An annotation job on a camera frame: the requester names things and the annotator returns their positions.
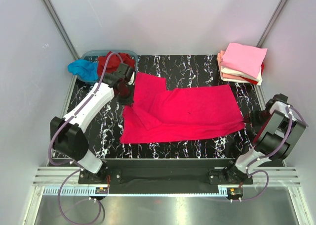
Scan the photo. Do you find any magenta t shirt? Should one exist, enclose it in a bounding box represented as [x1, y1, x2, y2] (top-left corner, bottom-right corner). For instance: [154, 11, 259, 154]
[120, 73, 245, 144]

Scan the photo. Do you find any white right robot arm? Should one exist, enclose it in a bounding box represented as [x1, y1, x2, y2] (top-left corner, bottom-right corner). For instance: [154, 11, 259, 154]
[224, 93, 308, 184]

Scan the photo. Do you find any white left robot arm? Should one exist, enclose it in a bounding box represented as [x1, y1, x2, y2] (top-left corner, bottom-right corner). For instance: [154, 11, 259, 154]
[49, 63, 136, 183]

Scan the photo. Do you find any dark red t shirt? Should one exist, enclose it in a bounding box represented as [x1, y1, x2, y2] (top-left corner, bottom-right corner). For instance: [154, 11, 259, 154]
[97, 51, 135, 77]

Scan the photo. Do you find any folded red t shirt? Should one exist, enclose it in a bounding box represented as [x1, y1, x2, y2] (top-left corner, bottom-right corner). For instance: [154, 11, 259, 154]
[241, 63, 265, 86]

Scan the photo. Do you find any folded white t shirt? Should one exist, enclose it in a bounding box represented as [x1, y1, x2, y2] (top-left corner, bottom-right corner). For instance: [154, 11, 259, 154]
[219, 66, 252, 84]

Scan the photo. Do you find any cyan blue t shirt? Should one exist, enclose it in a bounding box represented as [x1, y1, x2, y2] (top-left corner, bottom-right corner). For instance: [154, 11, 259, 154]
[68, 59, 98, 83]

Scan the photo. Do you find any blue plastic basket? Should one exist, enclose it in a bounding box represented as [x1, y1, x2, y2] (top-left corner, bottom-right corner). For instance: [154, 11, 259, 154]
[68, 50, 138, 85]

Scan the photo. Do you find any folded salmon t shirt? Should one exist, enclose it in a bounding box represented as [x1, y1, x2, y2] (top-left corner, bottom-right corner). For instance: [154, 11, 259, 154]
[217, 48, 246, 74]

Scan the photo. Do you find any black marble pattern mat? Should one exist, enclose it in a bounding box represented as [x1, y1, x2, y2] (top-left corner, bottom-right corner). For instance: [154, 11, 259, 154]
[85, 55, 257, 159]

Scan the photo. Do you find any folded pink t shirt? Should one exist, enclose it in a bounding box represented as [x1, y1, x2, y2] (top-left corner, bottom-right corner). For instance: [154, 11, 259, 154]
[225, 43, 268, 78]

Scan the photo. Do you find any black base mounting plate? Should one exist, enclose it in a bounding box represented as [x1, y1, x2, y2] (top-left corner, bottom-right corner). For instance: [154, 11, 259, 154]
[78, 159, 240, 196]

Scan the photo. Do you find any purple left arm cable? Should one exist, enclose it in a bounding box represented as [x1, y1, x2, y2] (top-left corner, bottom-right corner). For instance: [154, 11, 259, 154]
[48, 52, 124, 225]

